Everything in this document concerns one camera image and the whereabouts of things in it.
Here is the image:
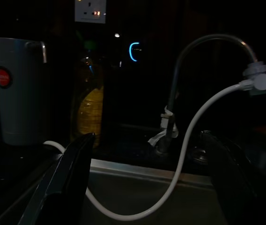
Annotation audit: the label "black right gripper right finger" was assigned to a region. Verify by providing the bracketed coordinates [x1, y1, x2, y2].
[200, 130, 266, 225]

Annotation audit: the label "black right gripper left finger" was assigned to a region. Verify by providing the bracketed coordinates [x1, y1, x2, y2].
[17, 132, 96, 225]

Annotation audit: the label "stainless steel sink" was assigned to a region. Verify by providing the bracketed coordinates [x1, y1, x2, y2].
[0, 152, 266, 225]

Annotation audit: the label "yellow dish soap bottle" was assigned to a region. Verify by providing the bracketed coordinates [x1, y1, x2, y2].
[71, 35, 106, 149]

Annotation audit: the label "grey tumbler with red logo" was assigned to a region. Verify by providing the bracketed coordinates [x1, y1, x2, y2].
[0, 37, 52, 146]

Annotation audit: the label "chrome faucet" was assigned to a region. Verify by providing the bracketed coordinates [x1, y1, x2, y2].
[147, 33, 258, 156]

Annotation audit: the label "white flexible hose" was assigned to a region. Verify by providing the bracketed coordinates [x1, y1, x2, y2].
[43, 81, 257, 222]

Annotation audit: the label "white faucet hose fitting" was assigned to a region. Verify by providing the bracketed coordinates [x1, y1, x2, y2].
[239, 60, 266, 96]

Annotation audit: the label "white wall power socket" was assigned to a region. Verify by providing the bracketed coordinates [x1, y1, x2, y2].
[74, 0, 107, 25]

